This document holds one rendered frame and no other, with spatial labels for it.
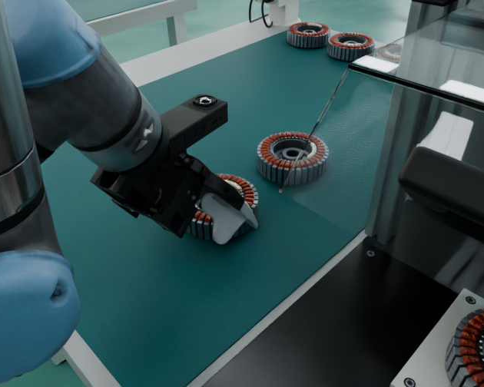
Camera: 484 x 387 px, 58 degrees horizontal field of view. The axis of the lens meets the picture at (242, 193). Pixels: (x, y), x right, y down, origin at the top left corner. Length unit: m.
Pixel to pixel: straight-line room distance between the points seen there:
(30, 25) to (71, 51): 0.03
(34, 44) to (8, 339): 0.17
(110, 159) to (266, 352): 0.24
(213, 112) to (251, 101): 0.42
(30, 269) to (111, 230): 0.41
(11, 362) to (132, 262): 0.35
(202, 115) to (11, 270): 0.32
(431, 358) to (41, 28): 0.42
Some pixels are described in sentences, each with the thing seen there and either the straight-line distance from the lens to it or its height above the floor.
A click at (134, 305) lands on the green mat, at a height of 0.75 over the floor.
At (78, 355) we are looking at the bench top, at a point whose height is 0.75.
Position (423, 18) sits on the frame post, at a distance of 0.45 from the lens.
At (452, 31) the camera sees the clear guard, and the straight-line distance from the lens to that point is 0.32.
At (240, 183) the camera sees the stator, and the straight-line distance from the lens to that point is 0.62.
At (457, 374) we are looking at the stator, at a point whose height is 0.81.
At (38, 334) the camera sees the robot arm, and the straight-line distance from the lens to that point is 0.24.
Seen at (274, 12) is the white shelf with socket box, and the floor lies 0.78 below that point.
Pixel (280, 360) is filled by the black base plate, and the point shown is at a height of 0.77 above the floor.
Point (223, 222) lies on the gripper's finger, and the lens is 0.52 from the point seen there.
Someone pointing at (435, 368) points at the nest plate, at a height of 0.78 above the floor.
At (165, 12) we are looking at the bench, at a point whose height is 0.72.
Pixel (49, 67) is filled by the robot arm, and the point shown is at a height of 1.05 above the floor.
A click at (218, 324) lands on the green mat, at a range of 0.50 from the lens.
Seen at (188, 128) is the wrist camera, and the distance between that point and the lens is 0.47.
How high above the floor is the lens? 1.16
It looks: 38 degrees down
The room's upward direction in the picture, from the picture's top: 2 degrees counter-clockwise
